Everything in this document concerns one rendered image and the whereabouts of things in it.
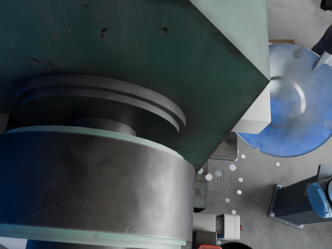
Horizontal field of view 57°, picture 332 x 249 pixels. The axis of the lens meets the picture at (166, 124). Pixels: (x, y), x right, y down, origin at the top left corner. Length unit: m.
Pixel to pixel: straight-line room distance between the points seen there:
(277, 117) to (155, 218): 0.65
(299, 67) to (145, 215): 0.64
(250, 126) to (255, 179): 1.42
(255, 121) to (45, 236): 0.22
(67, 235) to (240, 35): 0.16
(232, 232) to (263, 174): 0.80
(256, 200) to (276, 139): 0.92
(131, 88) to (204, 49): 0.07
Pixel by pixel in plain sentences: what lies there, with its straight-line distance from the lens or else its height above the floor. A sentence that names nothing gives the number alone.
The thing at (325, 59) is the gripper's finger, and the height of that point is 1.08.
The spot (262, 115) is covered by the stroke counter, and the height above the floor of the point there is 1.33.
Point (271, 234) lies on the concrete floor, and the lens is 1.75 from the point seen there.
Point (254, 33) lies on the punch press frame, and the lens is 0.23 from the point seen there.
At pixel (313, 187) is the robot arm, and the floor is 0.64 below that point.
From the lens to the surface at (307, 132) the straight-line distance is 0.83.
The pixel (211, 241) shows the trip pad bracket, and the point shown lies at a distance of 0.93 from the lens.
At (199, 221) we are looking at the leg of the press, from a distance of 0.99.
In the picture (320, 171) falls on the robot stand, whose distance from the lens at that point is 1.39.
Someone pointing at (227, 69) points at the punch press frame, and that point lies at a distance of 0.22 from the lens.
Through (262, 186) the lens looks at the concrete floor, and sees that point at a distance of 1.76.
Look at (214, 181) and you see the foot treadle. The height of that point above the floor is 0.16.
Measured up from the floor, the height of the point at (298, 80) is 1.00.
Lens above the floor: 1.62
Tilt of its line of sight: 69 degrees down
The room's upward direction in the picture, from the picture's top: 12 degrees clockwise
